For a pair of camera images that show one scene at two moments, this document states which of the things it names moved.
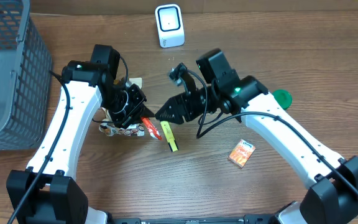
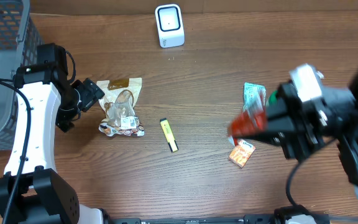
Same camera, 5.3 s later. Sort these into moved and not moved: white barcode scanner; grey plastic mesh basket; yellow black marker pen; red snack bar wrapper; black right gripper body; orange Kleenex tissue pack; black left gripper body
Moved: black right gripper body; black left gripper body; red snack bar wrapper
Not moved: orange Kleenex tissue pack; grey plastic mesh basket; yellow black marker pen; white barcode scanner
